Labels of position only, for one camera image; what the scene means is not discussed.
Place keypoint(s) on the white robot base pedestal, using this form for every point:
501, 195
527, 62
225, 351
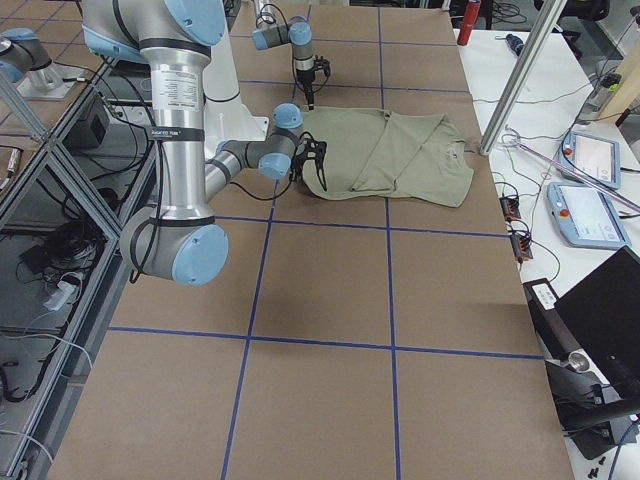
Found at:
225, 115

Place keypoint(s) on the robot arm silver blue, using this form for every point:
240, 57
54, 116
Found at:
204, 133
273, 29

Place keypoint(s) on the near teach pendant tablet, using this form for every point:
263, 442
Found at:
585, 217

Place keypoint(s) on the black laptop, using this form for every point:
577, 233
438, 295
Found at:
602, 314

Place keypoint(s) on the olive green long-sleeve shirt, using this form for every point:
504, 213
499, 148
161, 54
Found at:
377, 152

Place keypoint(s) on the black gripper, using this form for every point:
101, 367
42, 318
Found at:
298, 171
305, 78

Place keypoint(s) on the aluminium frame post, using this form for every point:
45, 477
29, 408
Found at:
543, 26

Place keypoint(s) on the red bottle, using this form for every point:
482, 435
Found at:
468, 22

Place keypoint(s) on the teach pendant tablet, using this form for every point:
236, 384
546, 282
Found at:
585, 217
598, 157

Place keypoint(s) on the far teach pendant tablet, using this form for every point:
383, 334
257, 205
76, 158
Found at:
598, 157

